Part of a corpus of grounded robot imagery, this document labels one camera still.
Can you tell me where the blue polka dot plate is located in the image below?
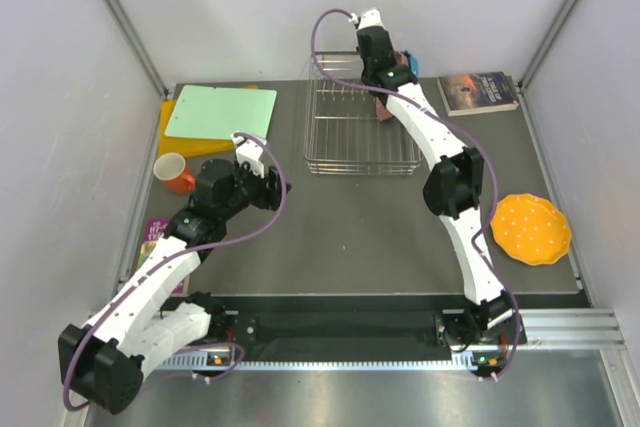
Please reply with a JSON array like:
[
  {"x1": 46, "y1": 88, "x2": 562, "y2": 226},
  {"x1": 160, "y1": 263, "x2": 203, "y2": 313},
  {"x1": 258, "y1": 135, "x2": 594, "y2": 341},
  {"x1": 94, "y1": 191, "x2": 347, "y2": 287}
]
[{"x1": 403, "y1": 51, "x2": 420, "y2": 76}]

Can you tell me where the perforated cable duct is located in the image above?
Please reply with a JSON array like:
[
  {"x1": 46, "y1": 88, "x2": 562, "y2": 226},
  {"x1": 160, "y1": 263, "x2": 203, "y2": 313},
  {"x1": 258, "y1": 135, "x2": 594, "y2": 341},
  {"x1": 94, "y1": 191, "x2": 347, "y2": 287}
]
[{"x1": 156, "y1": 347, "x2": 506, "y2": 372}]

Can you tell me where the orange mug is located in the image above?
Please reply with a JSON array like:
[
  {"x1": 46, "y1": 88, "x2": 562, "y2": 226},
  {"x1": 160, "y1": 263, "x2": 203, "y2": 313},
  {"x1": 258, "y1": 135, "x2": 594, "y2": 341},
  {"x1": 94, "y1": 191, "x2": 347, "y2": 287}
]
[{"x1": 152, "y1": 152, "x2": 195, "y2": 195}]

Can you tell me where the mint green cutting board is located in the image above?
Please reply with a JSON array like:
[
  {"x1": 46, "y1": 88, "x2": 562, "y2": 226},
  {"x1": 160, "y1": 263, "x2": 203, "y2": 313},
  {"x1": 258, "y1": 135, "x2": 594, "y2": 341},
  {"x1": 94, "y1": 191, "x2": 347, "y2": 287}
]
[{"x1": 164, "y1": 85, "x2": 277, "y2": 140}]

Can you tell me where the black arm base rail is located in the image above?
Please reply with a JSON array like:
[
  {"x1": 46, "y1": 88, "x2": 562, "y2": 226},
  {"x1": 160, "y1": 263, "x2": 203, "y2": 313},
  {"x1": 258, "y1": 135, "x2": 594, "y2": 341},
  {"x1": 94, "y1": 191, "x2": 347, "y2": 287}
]
[{"x1": 164, "y1": 291, "x2": 531, "y2": 351}]

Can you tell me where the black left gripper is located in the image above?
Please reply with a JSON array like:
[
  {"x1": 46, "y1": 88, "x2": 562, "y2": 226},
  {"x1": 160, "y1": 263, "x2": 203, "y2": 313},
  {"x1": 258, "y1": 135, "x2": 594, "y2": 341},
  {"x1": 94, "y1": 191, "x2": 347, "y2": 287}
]
[{"x1": 219, "y1": 159, "x2": 291, "y2": 220}]

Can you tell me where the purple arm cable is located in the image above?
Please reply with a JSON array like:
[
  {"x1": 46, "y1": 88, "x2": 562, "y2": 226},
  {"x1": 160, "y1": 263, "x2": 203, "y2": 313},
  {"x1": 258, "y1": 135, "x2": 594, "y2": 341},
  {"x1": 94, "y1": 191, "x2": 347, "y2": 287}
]
[
  {"x1": 309, "y1": 8, "x2": 524, "y2": 381},
  {"x1": 60, "y1": 131, "x2": 294, "y2": 411}
]

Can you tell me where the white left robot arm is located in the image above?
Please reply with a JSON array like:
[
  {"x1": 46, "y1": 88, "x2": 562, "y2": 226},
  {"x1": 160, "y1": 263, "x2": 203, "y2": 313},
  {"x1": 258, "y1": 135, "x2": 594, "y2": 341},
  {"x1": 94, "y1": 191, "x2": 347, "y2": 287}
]
[{"x1": 58, "y1": 159, "x2": 290, "y2": 414}]

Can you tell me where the purple treehouse book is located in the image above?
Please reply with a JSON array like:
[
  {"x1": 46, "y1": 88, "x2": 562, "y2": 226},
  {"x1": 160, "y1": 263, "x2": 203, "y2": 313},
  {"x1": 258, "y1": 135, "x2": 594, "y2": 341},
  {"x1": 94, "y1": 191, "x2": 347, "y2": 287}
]
[{"x1": 136, "y1": 218, "x2": 189, "y2": 297}]

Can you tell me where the dark cover book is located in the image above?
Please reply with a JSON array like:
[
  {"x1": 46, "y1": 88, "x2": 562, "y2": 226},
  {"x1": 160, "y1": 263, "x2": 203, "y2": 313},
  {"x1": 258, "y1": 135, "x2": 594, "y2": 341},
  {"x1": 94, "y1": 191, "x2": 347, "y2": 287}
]
[{"x1": 437, "y1": 71, "x2": 519, "y2": 117}]

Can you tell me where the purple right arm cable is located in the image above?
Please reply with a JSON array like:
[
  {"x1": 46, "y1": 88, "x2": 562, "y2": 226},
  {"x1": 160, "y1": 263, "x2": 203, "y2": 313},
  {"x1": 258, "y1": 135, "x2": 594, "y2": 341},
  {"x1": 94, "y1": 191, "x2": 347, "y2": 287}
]
[{"x1": 309, "y1": 8, "x2": 524, "y2": 381}]

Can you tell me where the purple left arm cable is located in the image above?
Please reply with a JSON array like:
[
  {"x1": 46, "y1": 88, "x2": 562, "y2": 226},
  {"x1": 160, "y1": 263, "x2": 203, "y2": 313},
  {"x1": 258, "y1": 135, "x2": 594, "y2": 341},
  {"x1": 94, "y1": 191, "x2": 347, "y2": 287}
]
[{"x1": 60, "y1": 131, "x2": 294, "y2": 411}]

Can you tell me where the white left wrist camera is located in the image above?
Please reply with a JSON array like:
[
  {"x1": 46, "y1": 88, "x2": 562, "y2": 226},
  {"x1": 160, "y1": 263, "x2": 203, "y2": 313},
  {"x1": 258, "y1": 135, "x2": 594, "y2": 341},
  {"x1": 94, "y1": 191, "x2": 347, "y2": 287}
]
[{"x1": 231, "y1": 133, "x2": 266, "y2": 178}]

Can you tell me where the metal wire dish rack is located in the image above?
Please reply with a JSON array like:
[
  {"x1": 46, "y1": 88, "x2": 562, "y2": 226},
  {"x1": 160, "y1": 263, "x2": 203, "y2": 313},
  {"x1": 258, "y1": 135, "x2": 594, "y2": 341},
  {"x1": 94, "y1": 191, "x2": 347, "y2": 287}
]
[{"x1": 303, "y1": 51, "x2": 423, "y2": 176}]

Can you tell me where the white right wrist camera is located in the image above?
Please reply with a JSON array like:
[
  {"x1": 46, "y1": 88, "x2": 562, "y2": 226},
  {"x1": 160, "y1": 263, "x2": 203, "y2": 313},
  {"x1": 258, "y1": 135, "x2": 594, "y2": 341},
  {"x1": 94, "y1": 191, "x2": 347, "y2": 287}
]
[{"x1": 349, "y1": 8, "x2": 384, "y2": 31}]

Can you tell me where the orange polka dot plate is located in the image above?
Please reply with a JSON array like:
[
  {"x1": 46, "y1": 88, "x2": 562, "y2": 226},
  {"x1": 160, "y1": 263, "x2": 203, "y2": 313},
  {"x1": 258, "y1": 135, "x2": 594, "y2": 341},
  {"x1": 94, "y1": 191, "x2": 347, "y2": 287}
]
[{"x1": 490, "y1": 193, "x2": 572, "y2": 266}]

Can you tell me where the pink polka dot plate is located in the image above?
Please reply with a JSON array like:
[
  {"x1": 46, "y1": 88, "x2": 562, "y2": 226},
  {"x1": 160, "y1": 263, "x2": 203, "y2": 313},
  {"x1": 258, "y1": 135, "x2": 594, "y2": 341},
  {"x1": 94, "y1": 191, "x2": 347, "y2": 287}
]
[{"x1": 375, "y1": 52, "x2": 409, "y2": 122}]

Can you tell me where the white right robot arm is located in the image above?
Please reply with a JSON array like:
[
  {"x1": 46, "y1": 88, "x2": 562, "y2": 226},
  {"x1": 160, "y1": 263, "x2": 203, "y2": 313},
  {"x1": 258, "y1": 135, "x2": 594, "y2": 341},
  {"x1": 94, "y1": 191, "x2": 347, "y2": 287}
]
[{"x1": 357, "y1": 26, "x2": 513, "y2": 343}]

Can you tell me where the yellow cutting board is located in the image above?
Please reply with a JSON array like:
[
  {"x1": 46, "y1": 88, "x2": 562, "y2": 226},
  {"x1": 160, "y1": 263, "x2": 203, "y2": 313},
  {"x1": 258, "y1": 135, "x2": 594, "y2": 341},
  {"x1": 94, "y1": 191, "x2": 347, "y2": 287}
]
[{"x1": 157, "y1": 97, "x2": 233, "y2": 158}]

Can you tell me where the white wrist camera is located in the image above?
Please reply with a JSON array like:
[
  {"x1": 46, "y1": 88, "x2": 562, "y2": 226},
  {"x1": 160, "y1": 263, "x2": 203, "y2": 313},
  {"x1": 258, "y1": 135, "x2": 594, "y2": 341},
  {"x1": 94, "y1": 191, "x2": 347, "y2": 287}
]
[
  {"x1": 349, "y1": 8, "x2": 384, "y2": 31},
  {"x1": 231, "y1": 133, "x2": 266, "y2": 178}
]

